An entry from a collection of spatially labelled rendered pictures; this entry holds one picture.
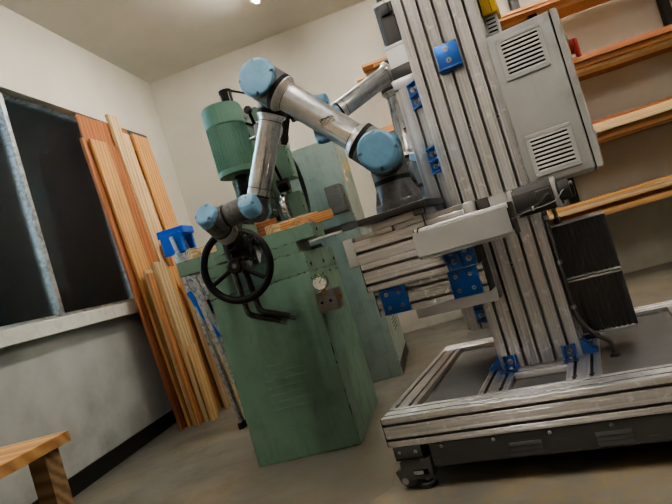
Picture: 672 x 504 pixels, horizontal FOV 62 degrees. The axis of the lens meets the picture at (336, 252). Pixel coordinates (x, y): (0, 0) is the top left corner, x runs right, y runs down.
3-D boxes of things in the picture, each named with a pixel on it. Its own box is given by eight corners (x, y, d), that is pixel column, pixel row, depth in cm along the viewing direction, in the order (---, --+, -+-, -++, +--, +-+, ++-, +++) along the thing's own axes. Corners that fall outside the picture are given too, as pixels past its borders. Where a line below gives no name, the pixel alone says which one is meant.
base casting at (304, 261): (209, 301, 228) (203, 280, 228) (255, 287, 285) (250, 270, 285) (310, 271, 220) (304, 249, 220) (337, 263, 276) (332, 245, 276)
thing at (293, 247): (208, 278, 228) (206, 269, 228) (228, 275, 248) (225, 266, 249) (298, 251, 220) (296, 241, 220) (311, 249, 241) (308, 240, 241)
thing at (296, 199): (288, 220, 253) (280, 195, 253) (292, 221, 260) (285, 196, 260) (307, 214, 251) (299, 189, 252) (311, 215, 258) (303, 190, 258)
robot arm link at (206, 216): (217, 218, 165) (193, 228, 167) (236, 234, 174) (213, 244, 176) (215, 197, 169) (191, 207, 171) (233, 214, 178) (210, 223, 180)
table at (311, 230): (167, 280, 221) (163, 265, 221) (200, 274, 251) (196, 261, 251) (309, 236, 209) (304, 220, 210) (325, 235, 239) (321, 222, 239)
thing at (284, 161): (277, 181, 256) (268, 150, 256) (283, 183, 264) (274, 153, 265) (294, 175, 254) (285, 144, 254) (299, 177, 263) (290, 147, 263)
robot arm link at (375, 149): (411, 149, 166) (264, 61, 175) (407, 142, 152) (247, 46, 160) (390, 184, 168) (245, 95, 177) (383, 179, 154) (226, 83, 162)
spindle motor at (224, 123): (213, 180, 234) (193, 110, 235) (229, 184, 251) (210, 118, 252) (251, 167, 231) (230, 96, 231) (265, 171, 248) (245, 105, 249)
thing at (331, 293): (320, 314, 216) (314, 294, 216) (326, 309, 228) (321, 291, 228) (340, 308, 214) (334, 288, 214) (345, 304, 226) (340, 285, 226)
